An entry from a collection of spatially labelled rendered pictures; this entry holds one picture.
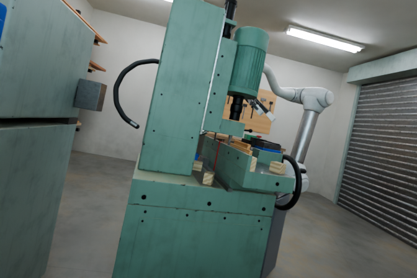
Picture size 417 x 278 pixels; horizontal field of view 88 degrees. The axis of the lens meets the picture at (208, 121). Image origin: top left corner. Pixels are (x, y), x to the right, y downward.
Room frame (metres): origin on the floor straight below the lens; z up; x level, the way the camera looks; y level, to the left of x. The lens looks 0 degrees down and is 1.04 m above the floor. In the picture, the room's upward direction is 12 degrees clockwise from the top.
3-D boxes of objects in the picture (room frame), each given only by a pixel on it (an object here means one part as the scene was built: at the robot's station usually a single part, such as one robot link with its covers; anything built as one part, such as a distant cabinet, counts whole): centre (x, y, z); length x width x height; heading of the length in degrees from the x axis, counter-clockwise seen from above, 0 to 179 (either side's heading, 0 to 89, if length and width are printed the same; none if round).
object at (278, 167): (0.85, -0.31, 0.92); 0.05 x 0.04 x 0.04; 132
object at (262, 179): (1.07, -0.23, 0.87); 0.61 x 0.30 x 0.06; 16
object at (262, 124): (4.38, -0.31, 1.50); 2.00 x 0.04 x 0.90; 97
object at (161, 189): (1.02, 0.00, 0.76); 0.57 x 0.45 x 0.09; 106
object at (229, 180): (1.07, -0.18, 0.82); 0.40 x 0.21 x 0.04; 16
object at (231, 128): (1.05, -0.10, 1.03); 0.14 x 0.07 x 0.09; 106
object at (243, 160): (1.03, -0.09, 0.93); 0.60 x 0.02 x 0.06; 16
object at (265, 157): (1.10, -0.31, 0.91); 0.15 x 0.14 x 0.09; 16
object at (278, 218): (1.71, -0.56, 0.30); 0.30 x 0.30 x 0.60; 52
